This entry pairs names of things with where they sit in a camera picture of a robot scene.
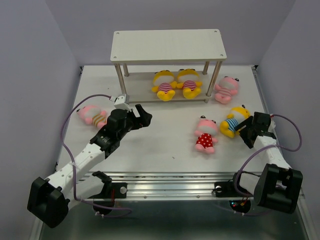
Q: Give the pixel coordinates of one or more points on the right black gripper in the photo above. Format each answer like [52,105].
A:
[248,123]

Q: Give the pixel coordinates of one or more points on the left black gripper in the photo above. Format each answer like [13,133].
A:
[144,120]

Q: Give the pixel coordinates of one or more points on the yellow plush blue-striped shirt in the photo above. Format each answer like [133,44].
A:
[236,116]

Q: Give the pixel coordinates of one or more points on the yellow plush pink-striped shirt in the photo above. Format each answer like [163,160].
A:
[164,84]

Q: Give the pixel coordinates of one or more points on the pink plush red polka-dot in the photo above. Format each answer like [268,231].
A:
[206,131]

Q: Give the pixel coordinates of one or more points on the pink plush orange-striped shirt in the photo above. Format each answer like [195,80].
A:
[93,115]

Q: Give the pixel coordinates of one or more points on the yellow plush red-striped shirt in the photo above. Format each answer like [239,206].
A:
[189,81]

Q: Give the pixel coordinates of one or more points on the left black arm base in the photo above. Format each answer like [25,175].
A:
[108,195]

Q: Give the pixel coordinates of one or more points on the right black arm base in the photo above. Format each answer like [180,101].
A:
[237,202]

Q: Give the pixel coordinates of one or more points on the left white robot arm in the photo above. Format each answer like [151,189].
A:
[50,199]

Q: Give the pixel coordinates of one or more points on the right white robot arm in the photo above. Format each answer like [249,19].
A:
[278,186]

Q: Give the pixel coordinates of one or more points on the white two-tier shelf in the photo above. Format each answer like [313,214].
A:
[165,47]

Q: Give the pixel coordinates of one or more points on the pink plush pink-striped shirt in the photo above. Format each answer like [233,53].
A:
[226,89]

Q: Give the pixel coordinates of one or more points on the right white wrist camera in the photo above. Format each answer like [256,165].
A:
[272,125]

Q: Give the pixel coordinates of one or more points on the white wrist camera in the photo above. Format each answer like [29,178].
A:
[272,125]
[121,102]

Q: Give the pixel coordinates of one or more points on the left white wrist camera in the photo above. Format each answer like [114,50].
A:
[121,102]

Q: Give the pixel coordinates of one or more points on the aluminium rail frame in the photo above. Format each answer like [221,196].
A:
[169,184]

